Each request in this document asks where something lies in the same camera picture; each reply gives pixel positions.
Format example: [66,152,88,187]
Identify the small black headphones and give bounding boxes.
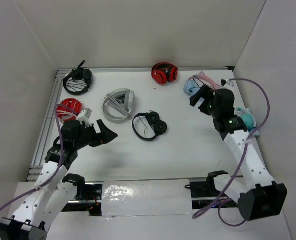
[131,111,168,142]

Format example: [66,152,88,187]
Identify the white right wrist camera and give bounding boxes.
[220,79,234,89]

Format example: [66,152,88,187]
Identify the grey white headphones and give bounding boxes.
[101,88,135,124]

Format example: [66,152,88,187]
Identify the red black headphones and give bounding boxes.
[151,62,178,85]

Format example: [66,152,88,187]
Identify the glossy white tape sheet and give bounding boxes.
[101,180,193,217]

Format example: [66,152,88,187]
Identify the pink blue cat-ear headphones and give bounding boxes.
[183,72,219,96]

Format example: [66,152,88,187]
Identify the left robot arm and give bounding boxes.
[0,119,118,240]

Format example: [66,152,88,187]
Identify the teal headphones in bag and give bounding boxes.
[234,107,257,133]

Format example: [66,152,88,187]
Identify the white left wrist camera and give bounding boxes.
[76,108,92,126]

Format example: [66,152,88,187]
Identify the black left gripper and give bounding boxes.
[74,119,117,150]

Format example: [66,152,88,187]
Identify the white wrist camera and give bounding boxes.
[76,108,92,126]
[220,79,234,89]

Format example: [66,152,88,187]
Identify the aluminium frame rail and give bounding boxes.
[27,66,233,181]

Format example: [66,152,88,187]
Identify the red white headphones left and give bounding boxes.
[56,98,82,123]

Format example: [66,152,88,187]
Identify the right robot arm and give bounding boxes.
[190,85,287,221]

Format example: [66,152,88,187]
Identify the black wired headphones far left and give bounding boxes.
[63,60,93,96]

